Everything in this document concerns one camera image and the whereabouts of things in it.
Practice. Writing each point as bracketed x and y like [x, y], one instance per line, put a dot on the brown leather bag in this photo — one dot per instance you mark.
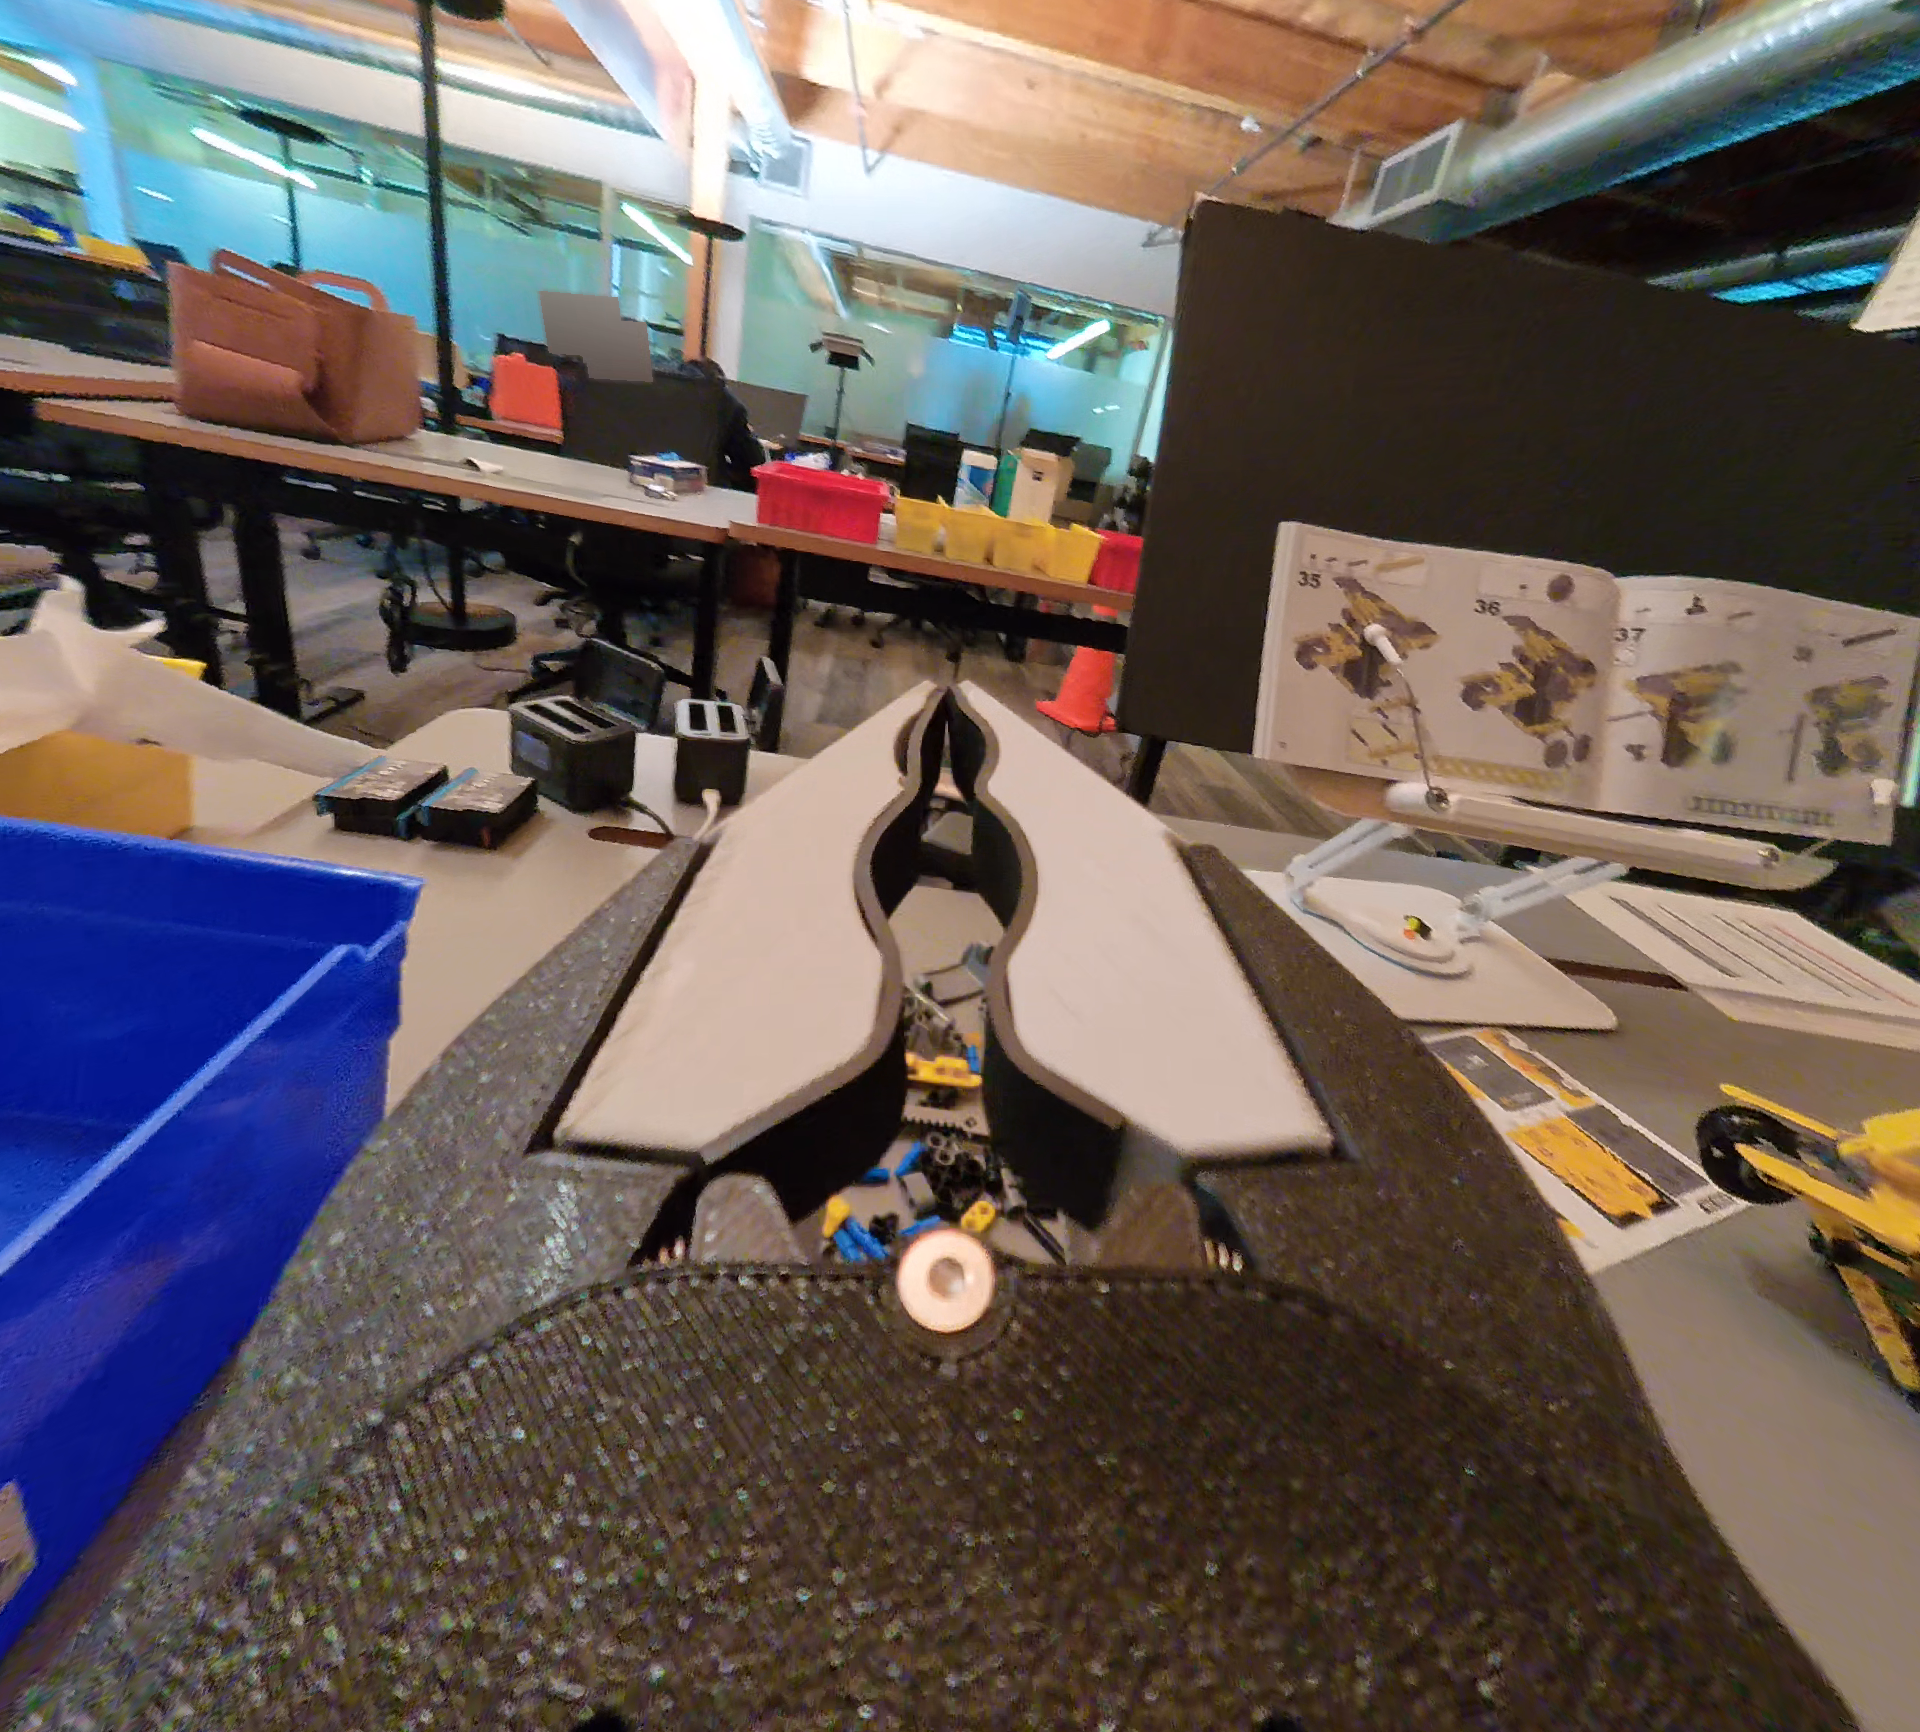
[293, 352]

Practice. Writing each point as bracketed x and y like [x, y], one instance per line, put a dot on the black floor lamp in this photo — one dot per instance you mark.
[434, 186]
[285, 127]
[709, 229]

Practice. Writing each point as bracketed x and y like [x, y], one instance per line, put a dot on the yellow toy vehicle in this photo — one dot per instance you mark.
[1860, 1207]

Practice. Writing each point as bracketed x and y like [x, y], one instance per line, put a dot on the orange traffic cone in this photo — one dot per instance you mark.
[1089, 697]

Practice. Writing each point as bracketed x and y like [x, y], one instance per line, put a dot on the yellow box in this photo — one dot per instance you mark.
[90, 787]

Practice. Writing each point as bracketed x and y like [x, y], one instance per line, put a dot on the black divider panel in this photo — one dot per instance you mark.
[1424, 383]

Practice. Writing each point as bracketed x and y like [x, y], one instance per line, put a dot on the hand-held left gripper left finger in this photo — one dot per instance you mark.
[751, 983]

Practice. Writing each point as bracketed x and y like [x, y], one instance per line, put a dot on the orange desk panel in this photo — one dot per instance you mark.
[524, 395]

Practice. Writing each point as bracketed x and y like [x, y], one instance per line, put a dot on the grey monitor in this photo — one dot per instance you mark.
[596, 336]

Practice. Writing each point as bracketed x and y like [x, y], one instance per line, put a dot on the pile of small toy parts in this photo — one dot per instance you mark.
[938, 1069]

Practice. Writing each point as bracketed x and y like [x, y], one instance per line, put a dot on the yellow and black sticker sheet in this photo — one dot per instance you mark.
[1591, 1146]

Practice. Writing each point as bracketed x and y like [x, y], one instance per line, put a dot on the white book stand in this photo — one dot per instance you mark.
[1500, 983]

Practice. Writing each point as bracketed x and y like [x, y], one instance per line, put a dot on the toy instruction booklet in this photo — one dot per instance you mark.
[1500, 666]

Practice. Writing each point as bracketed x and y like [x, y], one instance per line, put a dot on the black tripod stand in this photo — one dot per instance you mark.
[842, 355]

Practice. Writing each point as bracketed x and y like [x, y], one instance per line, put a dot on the long office table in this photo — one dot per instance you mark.
[374, 456]
[930, 571]

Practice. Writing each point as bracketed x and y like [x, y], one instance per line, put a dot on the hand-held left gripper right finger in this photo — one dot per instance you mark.
[1154, 983]

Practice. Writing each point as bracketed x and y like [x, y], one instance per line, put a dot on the white wipes canister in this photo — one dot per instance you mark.
[979, 481]

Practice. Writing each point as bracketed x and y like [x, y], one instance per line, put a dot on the blue plastic bin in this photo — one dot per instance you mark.
[150, 1012]

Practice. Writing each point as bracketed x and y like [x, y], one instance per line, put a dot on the large black battery charger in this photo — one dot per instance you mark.
[579, 743]

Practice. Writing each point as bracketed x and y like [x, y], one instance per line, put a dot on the white crumpled wrapping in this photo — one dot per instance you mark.
[90, 683]

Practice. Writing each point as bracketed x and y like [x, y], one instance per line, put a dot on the printed paper sheets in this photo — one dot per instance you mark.
[1754, 953]

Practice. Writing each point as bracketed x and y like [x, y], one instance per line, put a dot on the small yellow bin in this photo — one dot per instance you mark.
[1077, 555]
[922, 529]
[975, 538]
[1029, 547]

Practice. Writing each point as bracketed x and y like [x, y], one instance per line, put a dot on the silver air duct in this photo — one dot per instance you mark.
[1651, 96]

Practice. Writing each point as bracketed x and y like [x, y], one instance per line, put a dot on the small black battery charger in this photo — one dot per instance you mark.
[711, 743]

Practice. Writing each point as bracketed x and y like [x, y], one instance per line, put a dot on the black camera battery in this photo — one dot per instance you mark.
[480, 811]
[382, 795]

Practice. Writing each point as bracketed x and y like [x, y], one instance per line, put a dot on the small printed box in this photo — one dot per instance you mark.
[669, 474]

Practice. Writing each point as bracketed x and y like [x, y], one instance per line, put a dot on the red plastic bin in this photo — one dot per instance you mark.
[818, 504]

